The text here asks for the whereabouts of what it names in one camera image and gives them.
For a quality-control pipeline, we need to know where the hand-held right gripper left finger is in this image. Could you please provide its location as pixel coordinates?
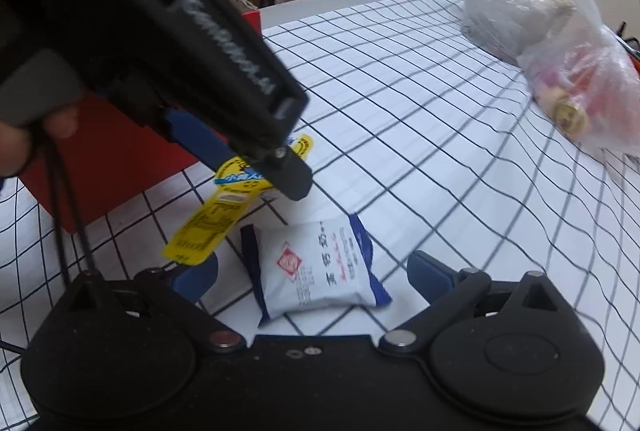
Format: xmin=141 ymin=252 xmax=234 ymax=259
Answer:
xmin=65 ymin=253 xmax=246 ymax=354

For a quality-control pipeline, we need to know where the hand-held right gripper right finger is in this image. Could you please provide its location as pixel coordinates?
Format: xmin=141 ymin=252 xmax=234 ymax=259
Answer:
xmin=378 ymin=250 xmax=563 ymax=354

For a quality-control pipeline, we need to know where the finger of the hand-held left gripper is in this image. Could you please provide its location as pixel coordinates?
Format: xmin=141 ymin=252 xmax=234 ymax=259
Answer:
xmin=260 ymin=142 xmax=314 ymax=202
xmin=160 ymin=108 xmax=241 ymax=169

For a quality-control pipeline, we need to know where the small yellow printed packet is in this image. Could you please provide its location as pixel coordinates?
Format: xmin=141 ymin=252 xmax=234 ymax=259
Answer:
xmin=162 ymin=134 xmax=316 ymax=265

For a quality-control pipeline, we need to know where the red cardboard box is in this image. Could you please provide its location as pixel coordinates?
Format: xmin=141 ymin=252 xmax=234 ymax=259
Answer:
xmin=20 ymin=8 xmax=262 ymax=232

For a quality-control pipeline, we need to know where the white and blue snack packet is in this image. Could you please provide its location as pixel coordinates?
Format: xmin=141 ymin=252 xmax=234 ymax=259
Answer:
xmin=240 ymin=212 xmax=392 ymax=327

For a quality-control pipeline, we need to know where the person's left hand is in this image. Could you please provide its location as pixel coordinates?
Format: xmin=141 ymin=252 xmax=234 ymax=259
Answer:
xmin=0 ymin=105 xmax=79 ymax=178

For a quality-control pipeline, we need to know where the clear plastic bag of pastries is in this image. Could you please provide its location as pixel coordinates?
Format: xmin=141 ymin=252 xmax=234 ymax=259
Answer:
xmin=517 ymin=24 xmax=640 ymax=154

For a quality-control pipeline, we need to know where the black cable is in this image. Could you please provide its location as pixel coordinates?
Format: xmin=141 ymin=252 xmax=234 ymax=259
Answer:
xmin=45 ymin=138 xmax=98 ymax=284

